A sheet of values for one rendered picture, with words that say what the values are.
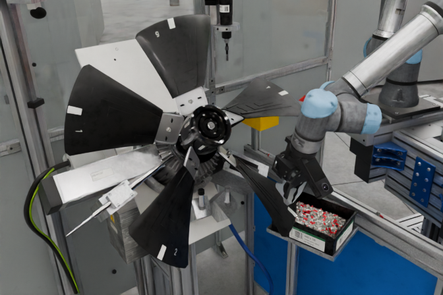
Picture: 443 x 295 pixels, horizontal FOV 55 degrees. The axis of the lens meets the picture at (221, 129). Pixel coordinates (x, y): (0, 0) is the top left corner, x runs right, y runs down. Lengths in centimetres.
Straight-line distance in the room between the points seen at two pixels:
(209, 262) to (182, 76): 149
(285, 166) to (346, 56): 319
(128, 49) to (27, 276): 108
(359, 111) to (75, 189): 72
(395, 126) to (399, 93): 13
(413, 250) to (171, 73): 87
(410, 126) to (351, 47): 246
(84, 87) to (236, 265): 164
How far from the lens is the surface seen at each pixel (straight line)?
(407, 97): 179
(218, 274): 242
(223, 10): 110
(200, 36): 124
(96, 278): 220
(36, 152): 160
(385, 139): 180
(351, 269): 164
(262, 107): 126
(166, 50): 124
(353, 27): 420
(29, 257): 200
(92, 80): 107
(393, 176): 187
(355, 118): 104
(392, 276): 152
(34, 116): 159
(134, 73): 142
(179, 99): 120
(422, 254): 139
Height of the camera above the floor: 168
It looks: 25 degrees down
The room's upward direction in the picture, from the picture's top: 2 degrees counter-clockwise
